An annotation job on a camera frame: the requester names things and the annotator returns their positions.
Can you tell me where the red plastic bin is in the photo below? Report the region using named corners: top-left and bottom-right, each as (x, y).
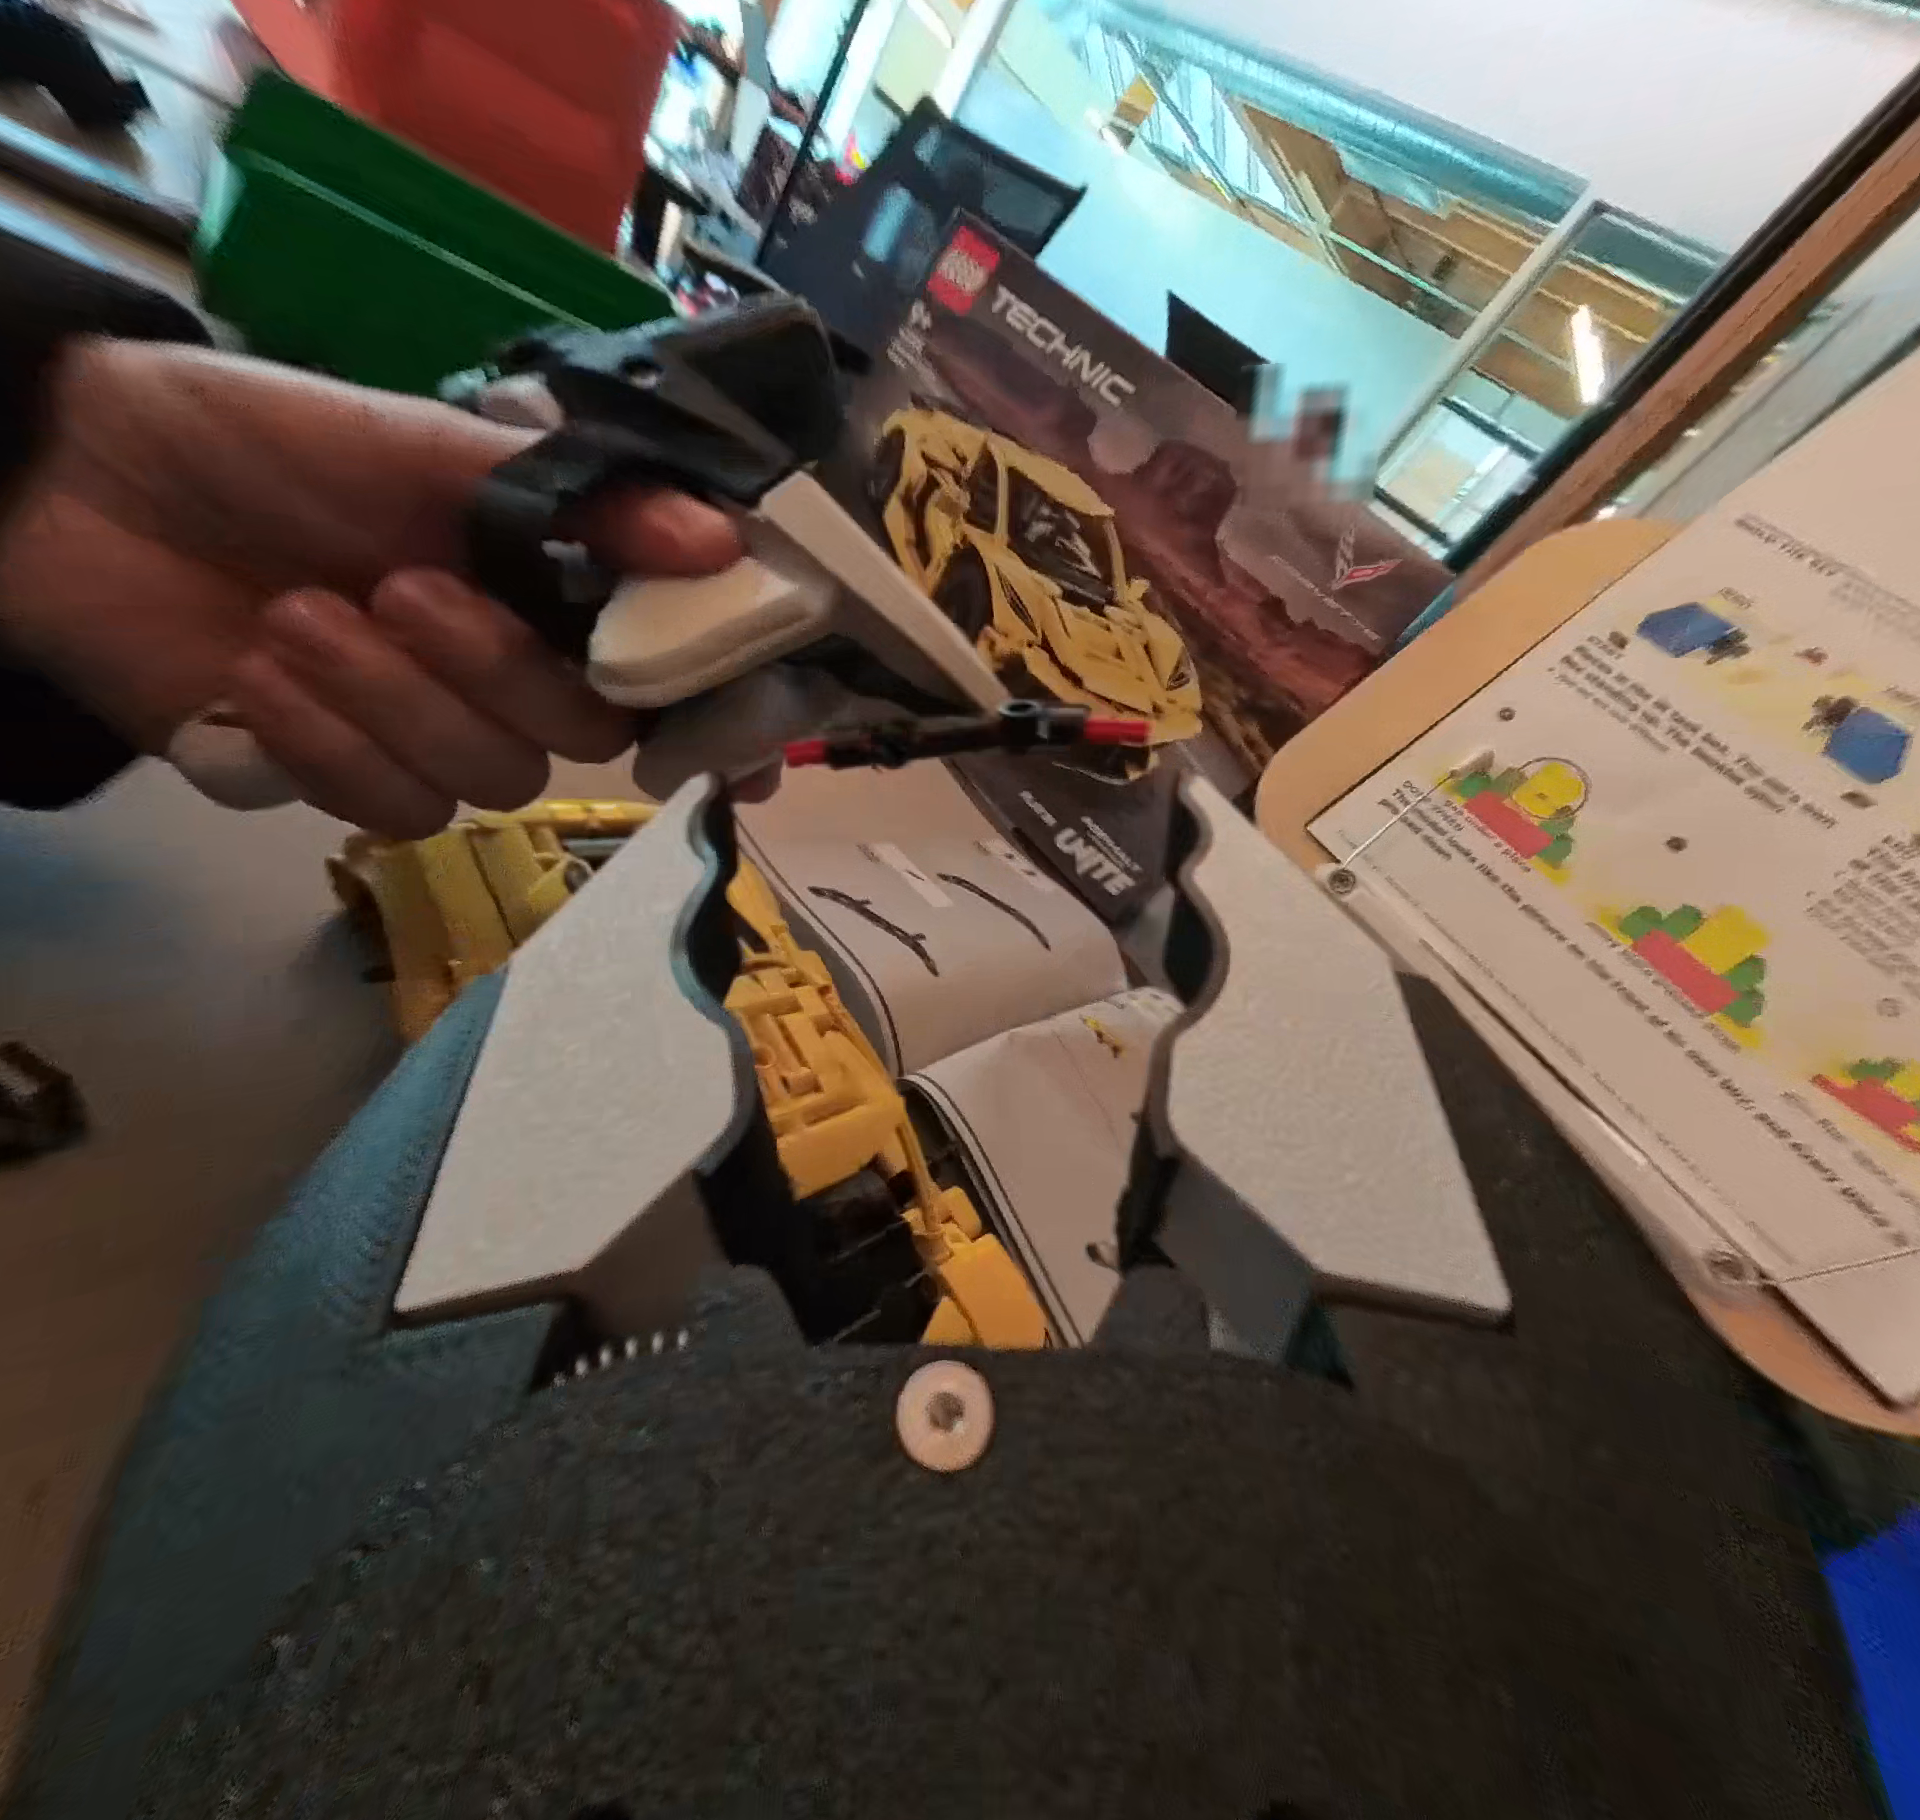
top-left (284, 0), bottom-right (678, 253)

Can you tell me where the person's left hand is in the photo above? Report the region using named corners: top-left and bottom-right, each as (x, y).
top-left (0, 335), bottom-right (748, 842)

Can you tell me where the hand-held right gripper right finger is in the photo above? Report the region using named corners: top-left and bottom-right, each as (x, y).
top-left (1113, 773), bottom-right (1515, 1370)

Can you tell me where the car set box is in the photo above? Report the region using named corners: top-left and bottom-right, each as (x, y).
top-left (818, 206), bottom-right (1449, 930)

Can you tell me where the black desk monitor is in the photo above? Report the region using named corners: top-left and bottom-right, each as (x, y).
top-left (1163, 293), bottom-right (1269, 413)

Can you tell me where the blue plastic bin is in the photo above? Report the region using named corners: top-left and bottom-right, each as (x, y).
top-left (1817, 1501), bottom-right (1920, 1783)

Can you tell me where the black office chair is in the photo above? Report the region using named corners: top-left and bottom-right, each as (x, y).
top-left (779, 93), bottom-right (1089, 308)

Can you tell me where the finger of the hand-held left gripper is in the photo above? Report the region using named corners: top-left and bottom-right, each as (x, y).
top-left (631, 669), bottom-right (910, 800)
top-left (748, 475), bottom-right (1012, 722)

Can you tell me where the printed instruction sheet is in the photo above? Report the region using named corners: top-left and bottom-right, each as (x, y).
top-left (1307, 350), bottom-right (1920, 1410)

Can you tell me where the yellow brick car model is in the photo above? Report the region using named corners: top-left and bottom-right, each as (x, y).
top-left (328, 796), bottom-right (1053, 1349)

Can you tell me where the small black round piece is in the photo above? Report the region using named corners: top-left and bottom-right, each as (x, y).
top-left (0, 1043), bottom-right (89, 1162)

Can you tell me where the green plastic bin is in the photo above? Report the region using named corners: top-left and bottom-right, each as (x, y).
top-left (194, 72), bottom-right (678, 398)

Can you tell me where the open instruction booklet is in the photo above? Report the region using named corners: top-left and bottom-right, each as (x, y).
top-left (734, 762), bottom-right (1202, 1342)

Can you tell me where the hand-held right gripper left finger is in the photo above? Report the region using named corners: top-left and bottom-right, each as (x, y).
top-left (393, 773), bottom-right (757, 1333)

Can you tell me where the grey desk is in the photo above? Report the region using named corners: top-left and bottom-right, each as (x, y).
top-left (0, 739), bottom-right (512, 1747)

